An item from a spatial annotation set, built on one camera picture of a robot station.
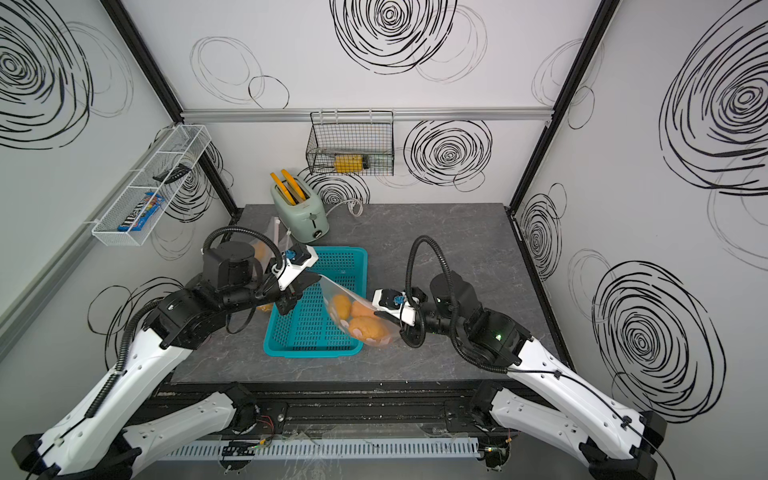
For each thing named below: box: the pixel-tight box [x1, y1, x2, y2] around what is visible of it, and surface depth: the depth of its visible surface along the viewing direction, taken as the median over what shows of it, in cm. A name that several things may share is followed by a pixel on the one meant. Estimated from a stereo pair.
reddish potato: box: [349, 315, 389, 341], surface depth 71 cm
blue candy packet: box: [117, 192, 165, 232], surface depth 72 cm
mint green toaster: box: [271, 178, 330, 243], surface depth 104 cm
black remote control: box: [152, 163, 192, 185], surface depth 82 cm
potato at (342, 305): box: [334, 294, 351, 320], surface depth 78 cm
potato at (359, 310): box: [351, 301, 376, 319], surface depth 77 cm
